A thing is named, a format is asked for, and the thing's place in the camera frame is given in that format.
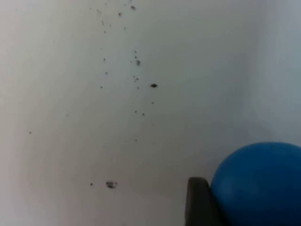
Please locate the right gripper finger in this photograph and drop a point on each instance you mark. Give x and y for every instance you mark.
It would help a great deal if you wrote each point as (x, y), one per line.
(198, 207)

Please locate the blue ball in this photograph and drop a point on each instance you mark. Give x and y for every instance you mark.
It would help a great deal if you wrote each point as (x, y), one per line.
(258, 186)

